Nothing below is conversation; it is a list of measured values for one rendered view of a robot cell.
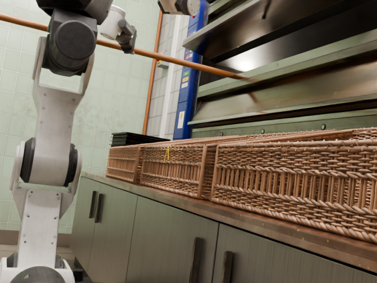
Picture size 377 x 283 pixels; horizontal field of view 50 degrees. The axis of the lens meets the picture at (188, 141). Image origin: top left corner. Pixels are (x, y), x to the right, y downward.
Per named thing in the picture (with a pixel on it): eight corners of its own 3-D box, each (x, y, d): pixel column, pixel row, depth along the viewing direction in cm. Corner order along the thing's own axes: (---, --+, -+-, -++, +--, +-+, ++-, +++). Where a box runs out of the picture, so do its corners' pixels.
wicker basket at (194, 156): (240, 196, 180) (248, 135, 183) (332, 214, 129) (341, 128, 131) (137, 183, 161) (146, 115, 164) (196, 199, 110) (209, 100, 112)
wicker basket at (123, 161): (186, 185, 235) (192, 138, 237) (235, 195, 183) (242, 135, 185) (104, 175, 216) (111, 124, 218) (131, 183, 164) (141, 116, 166)
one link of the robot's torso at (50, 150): (76, 190, 125) (99, 44, 129) (15, 183, 118) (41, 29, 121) (69, 186, 139) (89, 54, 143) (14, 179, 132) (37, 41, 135)
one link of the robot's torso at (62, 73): (88, 74, 127) (93, 38, 128) (43, 64, 122) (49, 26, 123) (81, 80, 139) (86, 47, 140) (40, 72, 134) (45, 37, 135)
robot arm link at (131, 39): (120, 25, 180) (111, 14, 168) (141, 27, 178) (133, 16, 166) (116, 53, 179) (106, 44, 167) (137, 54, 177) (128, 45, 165)
